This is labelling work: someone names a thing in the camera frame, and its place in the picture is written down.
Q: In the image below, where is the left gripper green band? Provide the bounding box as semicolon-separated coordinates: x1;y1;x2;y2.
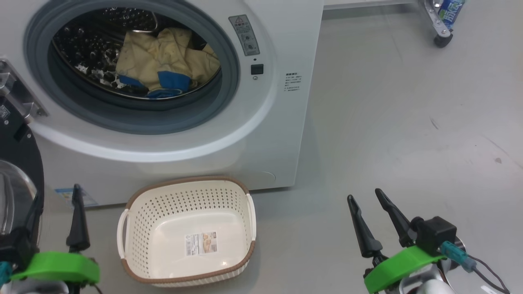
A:
10;184;101;285

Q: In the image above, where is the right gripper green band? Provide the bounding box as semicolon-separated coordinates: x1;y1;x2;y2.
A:
347;188;448;294

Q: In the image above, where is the black round glass washer door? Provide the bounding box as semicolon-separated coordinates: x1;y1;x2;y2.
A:
0;102;45;262

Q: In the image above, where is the cream garment blue collar print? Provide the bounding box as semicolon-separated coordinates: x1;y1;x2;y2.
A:
116;28;192;99

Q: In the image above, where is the cream perforated basket brown rim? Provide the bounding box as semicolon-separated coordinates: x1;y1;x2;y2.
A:
116;176;257;287

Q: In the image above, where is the white front-load washing machine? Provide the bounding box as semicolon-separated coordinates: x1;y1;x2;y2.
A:
0;0;324;207

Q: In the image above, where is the blue energy label sticker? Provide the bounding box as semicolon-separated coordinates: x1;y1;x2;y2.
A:
54;187;99;208

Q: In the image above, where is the paper product label sticker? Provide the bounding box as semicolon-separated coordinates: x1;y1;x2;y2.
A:
185;232;218;257

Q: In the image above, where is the blue labelled plastic drink bottle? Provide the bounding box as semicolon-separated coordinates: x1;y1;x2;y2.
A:
437;0;466;29

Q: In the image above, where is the teal left cable connector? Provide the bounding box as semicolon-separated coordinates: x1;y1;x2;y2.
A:
0;261;13;285

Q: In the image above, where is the teal cable connector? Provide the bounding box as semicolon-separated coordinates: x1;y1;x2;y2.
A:
440;241;477;272
0;261;13;285

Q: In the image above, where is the teal right cable connector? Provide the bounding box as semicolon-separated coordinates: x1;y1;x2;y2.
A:
440;241;477;272

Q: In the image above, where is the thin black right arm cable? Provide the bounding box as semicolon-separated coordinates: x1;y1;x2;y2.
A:
466;255;511;294

